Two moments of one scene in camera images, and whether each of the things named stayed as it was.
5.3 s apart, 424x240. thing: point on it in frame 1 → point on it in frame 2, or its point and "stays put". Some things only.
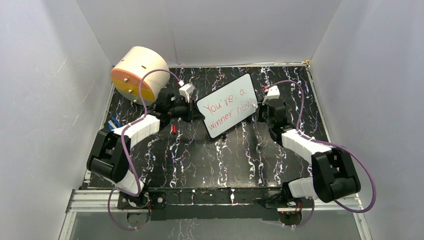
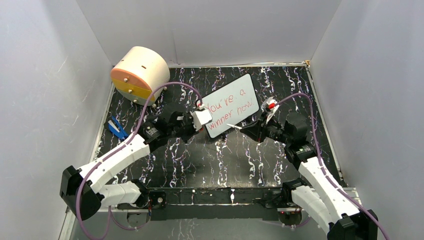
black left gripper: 192,114 → 189,118
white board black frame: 228,106 stays put
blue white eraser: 113,124 stays put
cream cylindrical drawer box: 128,69 stays put
